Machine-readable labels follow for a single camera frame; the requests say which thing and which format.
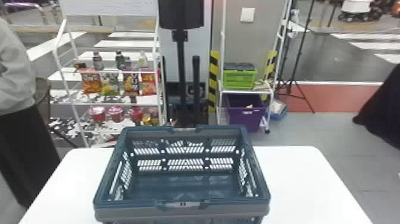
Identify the red noodle cup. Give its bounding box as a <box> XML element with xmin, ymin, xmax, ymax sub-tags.
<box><xmin>129</xmin><ymin>105</ymin><xmax>145</xmax><ymax>124</ymax></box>
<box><xmin>146</xmin><ymin>106</ymin><xmax>160</xmax><ymax>120</ymax></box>
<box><xmin>107</xmin><ymin>105</ymin><xmax>126</xmax><ymax>123</ymax></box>
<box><xmin>88</xmin><ymin>105</ymin><xmax>107</xmax><ymax>123</ymax></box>

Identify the white wall plate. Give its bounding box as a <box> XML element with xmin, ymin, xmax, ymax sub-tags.
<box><xmin>239</xmin><ymin>7</ymin><xmax>256</xmax><ymax>23</ymax></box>

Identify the person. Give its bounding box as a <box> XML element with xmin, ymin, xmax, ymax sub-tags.
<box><xmin>0</xmin><ymin>17</ymin><xmax>62</xmax><ymax>209</ymax></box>

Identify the black tripod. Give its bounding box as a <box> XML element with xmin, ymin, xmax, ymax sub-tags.
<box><xmin>276</xmin><ymin>0</ymin><xmax>317</xmax><ymax>114</ymax></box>

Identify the red snack packet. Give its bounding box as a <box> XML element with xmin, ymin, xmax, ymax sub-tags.
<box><xmin>140</xmin><ymin>68</ymin><xmax>158</xmax><ymax>96</ymax></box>

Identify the purple crate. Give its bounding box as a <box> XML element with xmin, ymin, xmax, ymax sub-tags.
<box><xmin>225</xmin><ymin>93</ymin><xmax>267</xmax><ymax>132</ymax></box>

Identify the clear bottle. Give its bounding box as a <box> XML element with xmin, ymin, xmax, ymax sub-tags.
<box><xmin>137</xmin><ymin>50</ymin><xmax>149</xmax><ymax>69</ymax></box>

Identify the white shelf trolley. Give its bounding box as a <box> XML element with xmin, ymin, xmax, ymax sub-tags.
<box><xmin>216</xmin><ymin>0</ymin><xmax>276</xmax><ymax>134</ymax></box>

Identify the yellow black striped post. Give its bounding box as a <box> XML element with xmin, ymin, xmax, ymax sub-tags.
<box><xmin>261</xmin><ymin>49</ymin><xmax>279</xmax><ymax>101</ymax></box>
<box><xmin>208</xmin><ymin>50</ymin><xmax>220</xmax><ymax>113</ymax></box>

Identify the green snack packet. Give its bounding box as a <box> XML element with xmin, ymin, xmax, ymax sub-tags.
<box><xmin>100</xmin><ymin>72</ymin><xmax>120</xmax><ymax>97</ymax></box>

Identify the white wire rack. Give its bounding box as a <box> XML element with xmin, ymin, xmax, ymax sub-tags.
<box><xmin>51</xmin><ymin>0</ymin><xmax>168</xmax><ymax>148</ymax></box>

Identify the orange snack packet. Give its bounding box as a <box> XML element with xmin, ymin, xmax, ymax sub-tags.
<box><xmin>80</xmin><ymin>67</ymin><xmax>102</xmax><ymax>95</ymax></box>

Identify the yellow snack packet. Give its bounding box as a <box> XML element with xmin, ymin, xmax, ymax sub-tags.
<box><xmin>123</xmin><ymin>69</ymin><xmax>140</xmax><ymax>97</ymax></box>

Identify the dark bottle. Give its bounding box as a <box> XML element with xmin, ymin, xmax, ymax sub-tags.
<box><xmin>92</xmin><ymin>51</ymin><xmax>105</xmax><ymax>71</ymax></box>
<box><xmin>115</xmin><ymin>50</ymin><xmax>126</xmax><ymax>70</ymax></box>

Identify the small blue basket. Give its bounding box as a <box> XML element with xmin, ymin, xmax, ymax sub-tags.
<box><xmin>268</xmin><ymin>99</ymin><xmax>289</xmax><ymax>122</ymax></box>

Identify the green crate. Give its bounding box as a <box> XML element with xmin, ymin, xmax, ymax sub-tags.
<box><xmin>222</xmin><ymin>62</ymin><xmax>258</xmax><ymax>91</ymax></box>

